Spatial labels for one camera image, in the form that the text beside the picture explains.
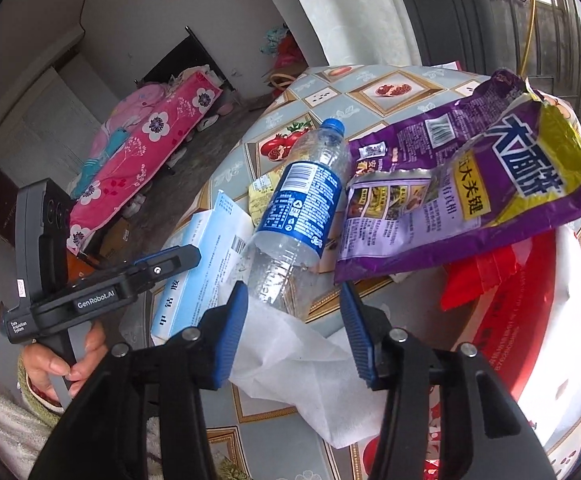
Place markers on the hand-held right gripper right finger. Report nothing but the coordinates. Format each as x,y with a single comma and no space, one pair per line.
356,340

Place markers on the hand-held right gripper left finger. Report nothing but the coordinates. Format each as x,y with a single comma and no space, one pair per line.
228,340

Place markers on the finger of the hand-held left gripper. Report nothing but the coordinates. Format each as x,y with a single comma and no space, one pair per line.
105,261
170,265

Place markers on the light blue medicine box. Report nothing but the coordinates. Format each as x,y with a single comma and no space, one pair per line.
190,270

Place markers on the white paper tissue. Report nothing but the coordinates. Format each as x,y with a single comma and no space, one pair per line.
290,350

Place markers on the yellow snack packet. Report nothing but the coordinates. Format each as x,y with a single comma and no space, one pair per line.
263,200

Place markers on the clear plastic water bottle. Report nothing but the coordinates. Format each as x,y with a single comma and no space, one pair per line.
300,200

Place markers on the purple snack bag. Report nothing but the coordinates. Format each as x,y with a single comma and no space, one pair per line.
495,175

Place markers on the person's left forearm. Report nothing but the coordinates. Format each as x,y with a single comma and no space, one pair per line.
5,430

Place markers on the person's left hand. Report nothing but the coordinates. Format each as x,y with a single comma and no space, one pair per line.
43,365

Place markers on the orange box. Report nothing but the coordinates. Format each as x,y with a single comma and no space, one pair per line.
83,267

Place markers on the cardboard box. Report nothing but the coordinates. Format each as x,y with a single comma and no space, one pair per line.
115,237

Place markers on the teal cloth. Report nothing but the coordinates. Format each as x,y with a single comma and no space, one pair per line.
95,165

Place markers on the pink floral blanket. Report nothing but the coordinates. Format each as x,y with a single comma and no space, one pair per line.
170,120

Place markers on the light pink quilt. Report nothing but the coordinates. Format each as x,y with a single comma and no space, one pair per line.
125,115

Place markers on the white slippers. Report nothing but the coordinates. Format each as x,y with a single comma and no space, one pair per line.
215,117

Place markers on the white red printed plastic bag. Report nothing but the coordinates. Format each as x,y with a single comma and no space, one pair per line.
530,340

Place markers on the wicker basket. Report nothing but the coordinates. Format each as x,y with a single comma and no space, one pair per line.
281,82

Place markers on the colourful clothes pile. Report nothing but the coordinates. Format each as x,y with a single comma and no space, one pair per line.
280,45

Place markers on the white curtain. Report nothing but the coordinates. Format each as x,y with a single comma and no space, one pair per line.
345,5

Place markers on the metal window railing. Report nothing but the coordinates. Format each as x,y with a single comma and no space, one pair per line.
570,45

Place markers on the dark wooden bed frame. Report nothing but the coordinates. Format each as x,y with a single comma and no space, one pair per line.
180,55

